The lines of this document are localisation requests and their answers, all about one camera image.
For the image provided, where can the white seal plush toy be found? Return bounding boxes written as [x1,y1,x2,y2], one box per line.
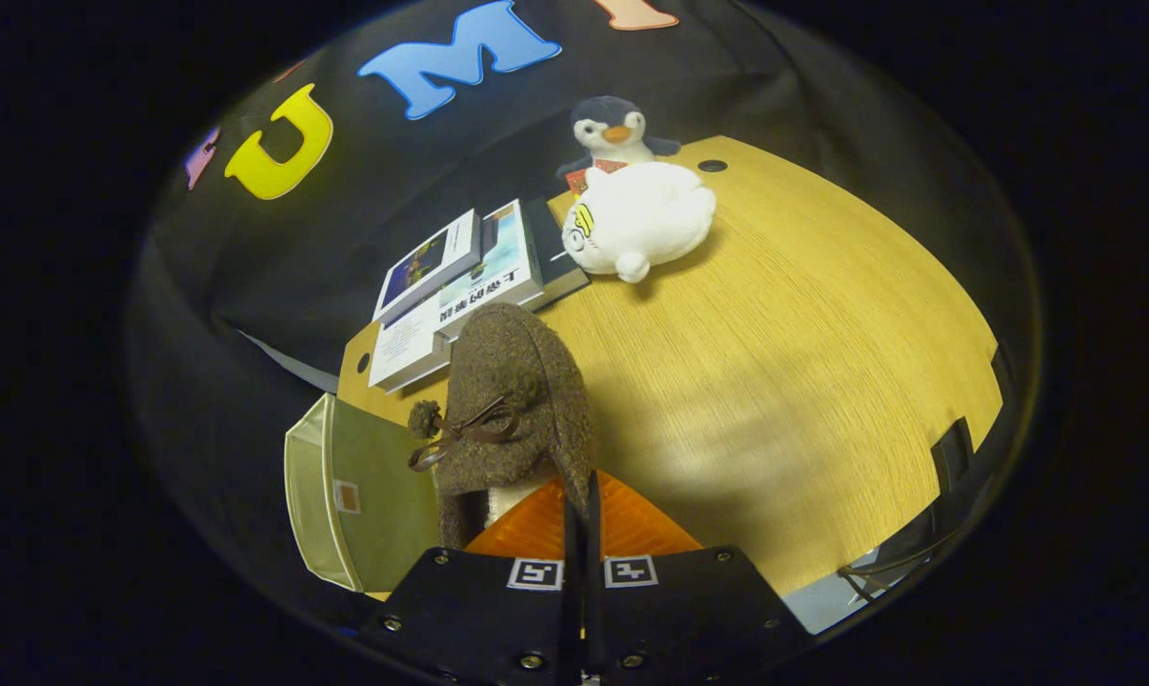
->
[562,161,718,285]

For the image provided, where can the black chair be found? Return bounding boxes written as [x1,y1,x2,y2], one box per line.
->
[837,416,978,603]

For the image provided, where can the penguin plush toy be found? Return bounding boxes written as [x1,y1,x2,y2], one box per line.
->
[555,95,682,182]

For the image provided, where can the night photo cover book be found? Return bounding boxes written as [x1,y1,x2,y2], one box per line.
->
[373,209,483,325]

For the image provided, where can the black book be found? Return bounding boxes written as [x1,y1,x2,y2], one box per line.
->
[520,197,592,308]

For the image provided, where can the green fabric storage box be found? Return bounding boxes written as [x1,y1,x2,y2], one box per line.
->
[284,393,442,594]

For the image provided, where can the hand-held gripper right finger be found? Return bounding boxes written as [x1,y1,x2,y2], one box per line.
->
[584,470,814,686]

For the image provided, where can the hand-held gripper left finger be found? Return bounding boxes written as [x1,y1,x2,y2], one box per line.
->
[360,474,580,686]

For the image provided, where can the brown fuzzy shoe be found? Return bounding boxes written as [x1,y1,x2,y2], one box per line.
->
[408,303,595,552]

